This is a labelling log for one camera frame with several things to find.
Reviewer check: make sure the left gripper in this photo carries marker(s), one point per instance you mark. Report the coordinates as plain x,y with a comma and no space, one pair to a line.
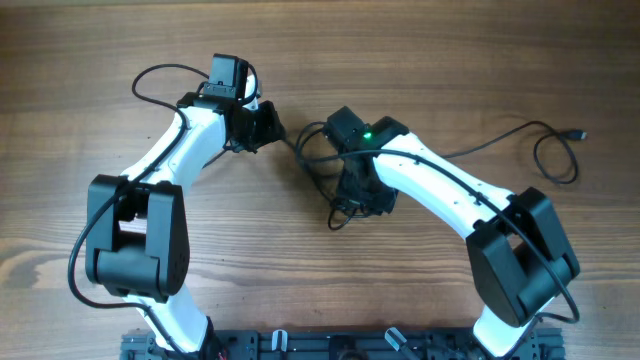
273,129

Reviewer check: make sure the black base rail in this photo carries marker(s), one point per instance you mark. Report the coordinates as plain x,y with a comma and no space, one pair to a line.
444,343

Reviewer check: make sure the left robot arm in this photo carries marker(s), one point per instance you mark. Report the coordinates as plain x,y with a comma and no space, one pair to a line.
136,236

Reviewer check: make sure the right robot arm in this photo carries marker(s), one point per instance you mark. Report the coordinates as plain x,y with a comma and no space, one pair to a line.
520,256

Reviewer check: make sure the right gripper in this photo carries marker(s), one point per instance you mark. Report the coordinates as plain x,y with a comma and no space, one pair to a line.
385,202

